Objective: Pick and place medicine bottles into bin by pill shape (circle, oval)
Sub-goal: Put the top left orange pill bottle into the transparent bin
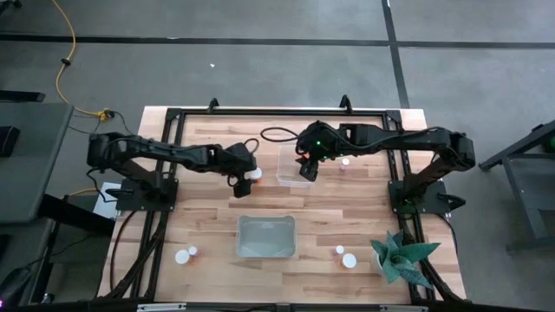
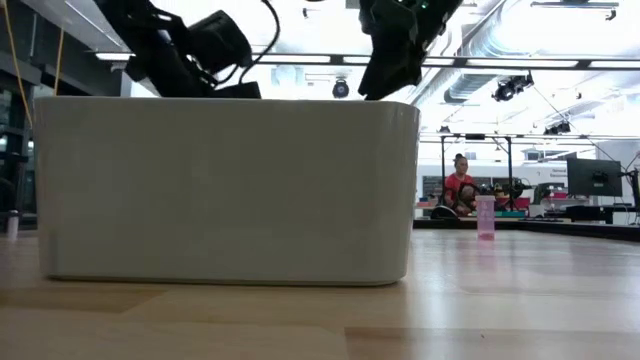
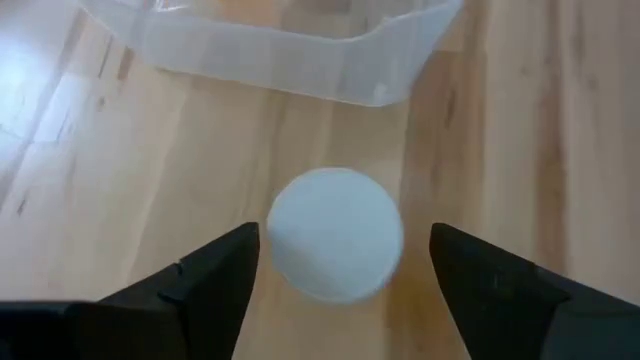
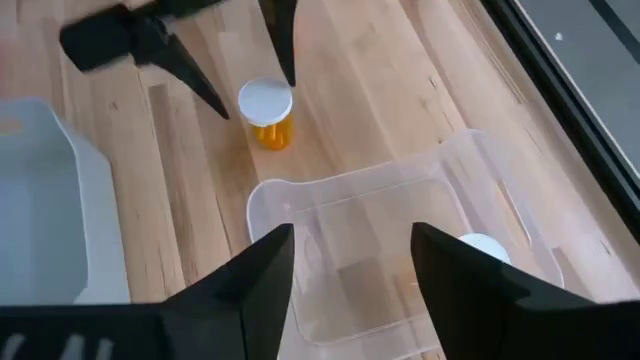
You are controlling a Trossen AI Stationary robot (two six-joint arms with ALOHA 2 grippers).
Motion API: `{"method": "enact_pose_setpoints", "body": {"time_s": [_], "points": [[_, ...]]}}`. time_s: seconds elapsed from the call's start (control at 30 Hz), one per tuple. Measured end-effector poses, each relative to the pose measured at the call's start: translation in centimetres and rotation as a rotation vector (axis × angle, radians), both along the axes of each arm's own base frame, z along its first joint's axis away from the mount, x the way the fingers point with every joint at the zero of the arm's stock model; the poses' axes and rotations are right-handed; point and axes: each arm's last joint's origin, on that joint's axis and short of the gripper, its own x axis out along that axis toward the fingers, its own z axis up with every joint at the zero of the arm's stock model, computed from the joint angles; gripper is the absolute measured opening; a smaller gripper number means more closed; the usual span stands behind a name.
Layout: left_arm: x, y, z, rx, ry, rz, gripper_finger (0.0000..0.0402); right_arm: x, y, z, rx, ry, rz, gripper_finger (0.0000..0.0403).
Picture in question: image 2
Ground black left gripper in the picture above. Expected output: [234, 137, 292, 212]
[94, 0, 263, 100]

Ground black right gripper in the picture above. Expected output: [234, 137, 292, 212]
[357, 0, 464, 102]

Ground white plastic bin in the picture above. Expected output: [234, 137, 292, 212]
[33, 96, 422, 288]

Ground black ceiling spotlight cluster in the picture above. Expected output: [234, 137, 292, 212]
[491, 71, 535, 103]

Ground person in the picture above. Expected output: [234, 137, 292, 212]
[443, 153, 479, 217]

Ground overhead LED light bar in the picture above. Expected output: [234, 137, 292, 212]
[94, 49, 640, 71]

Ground black computer monitor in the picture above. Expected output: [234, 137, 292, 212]
[566, 157, 624, 198]

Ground black background desk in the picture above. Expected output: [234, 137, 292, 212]
[542, 203, 640, 225]

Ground white cylinder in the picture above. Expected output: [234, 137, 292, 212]
[5, 209, 20, 240]

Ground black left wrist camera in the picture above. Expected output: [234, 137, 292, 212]
[188, 9, 254, 76]

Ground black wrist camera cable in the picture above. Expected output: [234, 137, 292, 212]
[234, 0, 282, 86]

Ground black background station frame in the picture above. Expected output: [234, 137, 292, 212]
[438, 132, 515, 214]

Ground yellow hanging cable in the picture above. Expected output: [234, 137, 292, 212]
[2, 0, 34, 130]
[52, 24, 66, 97]

